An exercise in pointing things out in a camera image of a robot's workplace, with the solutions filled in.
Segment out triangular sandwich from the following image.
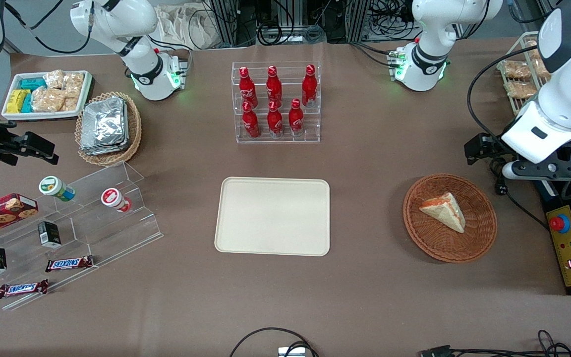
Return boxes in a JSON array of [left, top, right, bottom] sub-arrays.
[[418, 192, 466, 234]]

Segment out white rectangular snack tray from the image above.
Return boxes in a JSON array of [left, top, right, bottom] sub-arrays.
[[1, 70, 93, 121]]

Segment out oval light wicker basket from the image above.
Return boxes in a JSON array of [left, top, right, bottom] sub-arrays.
[[75, 91, 142, 167]]

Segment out round brown wicker basket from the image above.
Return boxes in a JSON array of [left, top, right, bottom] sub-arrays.
[[403, 173, 498, 263]]

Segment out cream plastic tray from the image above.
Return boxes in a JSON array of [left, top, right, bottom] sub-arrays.
[[215, 177, 331, 257]]

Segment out green lid yogurt cup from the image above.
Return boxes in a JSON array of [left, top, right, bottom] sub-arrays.
[[38, 176, 76, 202]]

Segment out yellow snack packet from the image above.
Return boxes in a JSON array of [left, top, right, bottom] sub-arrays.
[[6, 89, 31, 114]]

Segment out silver foil pack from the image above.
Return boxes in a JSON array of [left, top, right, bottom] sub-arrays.
[[80, 141, 130, 156], [81, 97, 128, 149]]

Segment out bagged bread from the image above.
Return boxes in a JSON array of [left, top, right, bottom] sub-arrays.
[[503, 59, 534, 80], [526, 40, 552, 80], [505, 80, 539, 100]]

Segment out red tartan cookie box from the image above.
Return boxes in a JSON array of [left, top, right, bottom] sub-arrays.
[[0, 193, 39, 243]]

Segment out black box with barcode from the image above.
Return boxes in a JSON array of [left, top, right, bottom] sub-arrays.
[[37, 221, 62, 248]]

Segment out red lid yogurt cup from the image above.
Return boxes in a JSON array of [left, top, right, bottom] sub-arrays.
[[101, 187, 132, 213]]

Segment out clear acrylic stepped shelf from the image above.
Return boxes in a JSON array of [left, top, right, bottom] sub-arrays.
[[0, 161, 164, 312]]

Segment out Snickers chocolate bar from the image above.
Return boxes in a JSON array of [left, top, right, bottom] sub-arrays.
[[0, 279, 49, 299], [45, 255, 94, 273]]

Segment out clear acrylic bottle rack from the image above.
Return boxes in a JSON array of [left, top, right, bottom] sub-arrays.
[[231, 61, 322, 144]]

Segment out red cola bottle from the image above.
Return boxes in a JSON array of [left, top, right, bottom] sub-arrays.
[[266, 65, 283, 105], [242, 102, 260, 138], [238, 66, 258, 107], [267, 101, 284, 138], [301, 64, 318, 107], [288, 98, 304, 136]]

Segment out beige cloth bag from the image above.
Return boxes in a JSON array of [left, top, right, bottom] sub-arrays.
[[156, 4, 219, 50]]

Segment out aluminium equipment rack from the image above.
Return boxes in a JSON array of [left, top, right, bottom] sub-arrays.
[[209, 0, 417, 46]]

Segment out black cable with plug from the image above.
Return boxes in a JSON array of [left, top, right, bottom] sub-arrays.
[[491, 164, 550, 230]]

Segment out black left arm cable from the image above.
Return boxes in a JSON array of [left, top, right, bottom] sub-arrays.
[[466, 46, 544, 152]]

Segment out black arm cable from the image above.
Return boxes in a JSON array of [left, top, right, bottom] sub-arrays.
[[5, 0, 93, 54], [466, 46, 544, 152]]

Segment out white wire basket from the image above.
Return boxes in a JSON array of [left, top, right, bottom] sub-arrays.
[[497, 31, 555, 116]]

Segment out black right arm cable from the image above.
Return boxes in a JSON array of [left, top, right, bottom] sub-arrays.
[[5, 0, 93, 54]]

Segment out black cable with connector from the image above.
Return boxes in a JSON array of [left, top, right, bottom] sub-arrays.
[[418, 329, 571, 357]]

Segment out black looped cable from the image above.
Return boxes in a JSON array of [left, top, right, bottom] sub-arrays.
[[229, 327, 319, 357]]

